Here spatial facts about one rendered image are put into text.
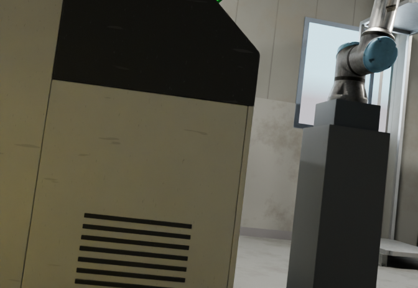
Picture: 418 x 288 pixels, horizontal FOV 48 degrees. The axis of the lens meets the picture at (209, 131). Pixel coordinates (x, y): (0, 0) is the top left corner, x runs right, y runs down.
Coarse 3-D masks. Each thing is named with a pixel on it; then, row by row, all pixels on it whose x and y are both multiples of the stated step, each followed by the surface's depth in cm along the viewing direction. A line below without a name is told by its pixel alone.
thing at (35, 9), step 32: (0, 0) 130; (32, 0) 131; (0, 32) 129; (32, 32) 130; (0, 64) 129; (32, 64) 130; (0, 96) 128; (32, 96) 129; (0, 128) 128; (32, 128) 129; (0, 160) 127; (32, 160) 128; (0, 192) 127; (32, 192) 128; (0, 224) 126; (0, 256) 126
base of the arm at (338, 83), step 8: (336, 80) 179; (344, 80) 176; (352, 80) 174; (360, 80) 175; (336, 88) 177; (344, 88) 175; (352, 88) 173; (360, 88) 174; (328, 96) 179; (336, 96) 175; (344, 96) 173; (352, 96) 172; (360, 96) 173
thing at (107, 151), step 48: (96, 96) 131; (144, 96) 133; (48, 144) 129; (96, 144) 131; (144, 144) 132; (192, 144) 134; (240, 144) 135; (48, 192) 128; (96, 192) 130; (144, 192) 131; (192, 192) 133; (240, 192) 134; (48, 240) 128; (96, 240) 129; (144, 240) 130; (192, 240) 132
